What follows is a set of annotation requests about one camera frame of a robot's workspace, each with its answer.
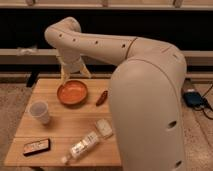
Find orange ceramic bowl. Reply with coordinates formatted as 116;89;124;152
57;80;88;105

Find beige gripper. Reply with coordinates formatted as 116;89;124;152
57;50;92;84

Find wooden bench rail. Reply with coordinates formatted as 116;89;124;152
0;49;213;66

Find black cable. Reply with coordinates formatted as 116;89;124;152
196;83;213;120

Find translucent plastic cup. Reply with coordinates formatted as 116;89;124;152
28;101;50;124

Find clear plastic bottle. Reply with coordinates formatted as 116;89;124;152
61;131;100;164

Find brown dried chili pepper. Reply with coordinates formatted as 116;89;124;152
96;90;108;106

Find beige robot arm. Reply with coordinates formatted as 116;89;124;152
45;17;187;171

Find blue power adapter box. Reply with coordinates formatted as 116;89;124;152
183;90;204;107

